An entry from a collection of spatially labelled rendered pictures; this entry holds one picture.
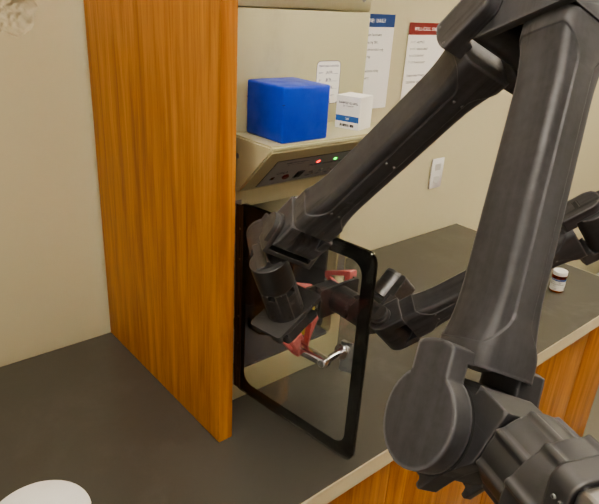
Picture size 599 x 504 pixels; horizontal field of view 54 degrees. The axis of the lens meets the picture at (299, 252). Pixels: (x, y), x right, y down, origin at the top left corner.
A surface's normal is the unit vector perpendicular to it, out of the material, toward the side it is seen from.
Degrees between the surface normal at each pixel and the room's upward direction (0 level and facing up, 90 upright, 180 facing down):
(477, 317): 54
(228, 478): 0
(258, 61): 90
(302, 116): 90
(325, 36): 90
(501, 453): 58
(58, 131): 90
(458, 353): 68
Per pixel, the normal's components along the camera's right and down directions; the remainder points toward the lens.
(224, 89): 0.65, 0.34
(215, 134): -0.76, 0.22
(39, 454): 0.06, -0.92
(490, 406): -0.84, -0.33
